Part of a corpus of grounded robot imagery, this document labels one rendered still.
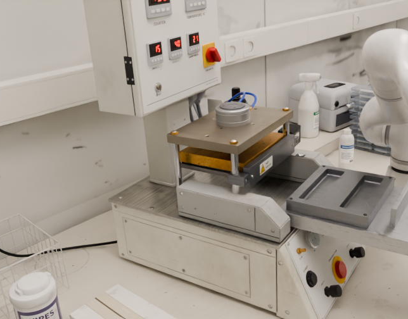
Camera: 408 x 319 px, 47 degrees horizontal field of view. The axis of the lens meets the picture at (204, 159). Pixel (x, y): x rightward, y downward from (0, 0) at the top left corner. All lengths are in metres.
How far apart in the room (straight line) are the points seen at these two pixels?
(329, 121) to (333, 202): 1.01
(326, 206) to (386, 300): 0.28
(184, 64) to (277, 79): 0.98
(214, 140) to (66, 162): 0.58
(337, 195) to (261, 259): 0.20
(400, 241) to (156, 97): 0.57
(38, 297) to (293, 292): 0.49
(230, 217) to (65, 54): 0.68
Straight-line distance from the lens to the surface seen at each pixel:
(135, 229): 1.18
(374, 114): 1.17
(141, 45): 1.02
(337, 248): 1.15
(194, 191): 1.02
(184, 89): 1.14
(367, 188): 1.08
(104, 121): 1.48
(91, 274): 1.25
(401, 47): 0.88
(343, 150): 1.71
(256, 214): 0.95
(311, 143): 1.85
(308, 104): 1.87
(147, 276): 1.20
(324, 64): 2.36
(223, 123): 1.06
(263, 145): 1.09
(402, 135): 1.25
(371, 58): 0.93
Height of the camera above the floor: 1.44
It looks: 22 degrees down
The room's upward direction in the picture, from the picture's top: 4 degrees counter-clockwise
